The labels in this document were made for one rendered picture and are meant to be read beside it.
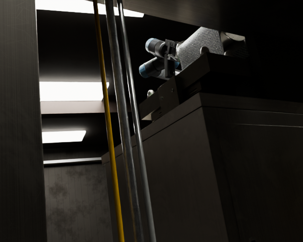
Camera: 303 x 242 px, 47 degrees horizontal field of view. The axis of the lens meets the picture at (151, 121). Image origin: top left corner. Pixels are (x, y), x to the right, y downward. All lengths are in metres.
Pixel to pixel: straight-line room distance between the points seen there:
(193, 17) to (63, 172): 7.46
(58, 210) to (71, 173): 0.85
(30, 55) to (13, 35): 0.04
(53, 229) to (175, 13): 7.39
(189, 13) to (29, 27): 0.57
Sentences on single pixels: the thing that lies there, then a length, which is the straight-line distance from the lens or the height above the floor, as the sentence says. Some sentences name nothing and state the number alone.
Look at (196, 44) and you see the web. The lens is 1.38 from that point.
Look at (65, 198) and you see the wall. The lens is 8.24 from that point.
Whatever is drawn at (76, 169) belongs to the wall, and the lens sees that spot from 8.37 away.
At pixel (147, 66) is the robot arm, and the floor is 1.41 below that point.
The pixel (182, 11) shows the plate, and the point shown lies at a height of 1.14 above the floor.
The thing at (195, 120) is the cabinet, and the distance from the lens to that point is 0.92.
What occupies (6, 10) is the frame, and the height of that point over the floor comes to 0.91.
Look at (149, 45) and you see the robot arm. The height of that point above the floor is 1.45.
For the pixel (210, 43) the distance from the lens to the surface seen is 1.31.
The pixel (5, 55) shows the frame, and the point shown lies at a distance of 0.53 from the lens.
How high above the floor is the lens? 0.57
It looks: 18 degrees up
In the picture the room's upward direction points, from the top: 9 degrees counter-clockwise
